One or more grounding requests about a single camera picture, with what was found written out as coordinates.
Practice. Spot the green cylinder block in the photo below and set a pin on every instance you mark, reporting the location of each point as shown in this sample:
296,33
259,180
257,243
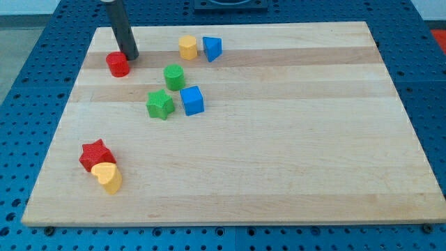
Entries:
174,77

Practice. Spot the blue triangle block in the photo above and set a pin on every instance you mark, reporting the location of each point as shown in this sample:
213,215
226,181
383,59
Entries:
212,47

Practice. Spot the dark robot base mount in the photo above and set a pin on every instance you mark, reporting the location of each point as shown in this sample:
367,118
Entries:
227,5

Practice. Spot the red star block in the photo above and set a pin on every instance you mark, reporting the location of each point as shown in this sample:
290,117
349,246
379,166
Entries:
95,153

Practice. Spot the yellow heart block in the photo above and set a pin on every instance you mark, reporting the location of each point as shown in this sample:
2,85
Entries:
108,176

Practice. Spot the red cylinder block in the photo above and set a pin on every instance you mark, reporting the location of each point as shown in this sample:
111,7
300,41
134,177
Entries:
118,64

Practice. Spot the wooden board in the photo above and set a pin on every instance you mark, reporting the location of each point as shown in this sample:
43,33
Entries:
302,125

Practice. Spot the yellow octagon block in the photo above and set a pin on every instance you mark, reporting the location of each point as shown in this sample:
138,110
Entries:
188,47

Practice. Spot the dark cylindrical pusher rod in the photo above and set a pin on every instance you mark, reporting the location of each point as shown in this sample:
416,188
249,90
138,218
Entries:
118,17

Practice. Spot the blue cube block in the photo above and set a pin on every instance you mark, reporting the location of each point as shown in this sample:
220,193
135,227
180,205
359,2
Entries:
192,100

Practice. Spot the green star block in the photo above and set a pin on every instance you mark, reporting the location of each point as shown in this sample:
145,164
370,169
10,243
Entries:
159,104

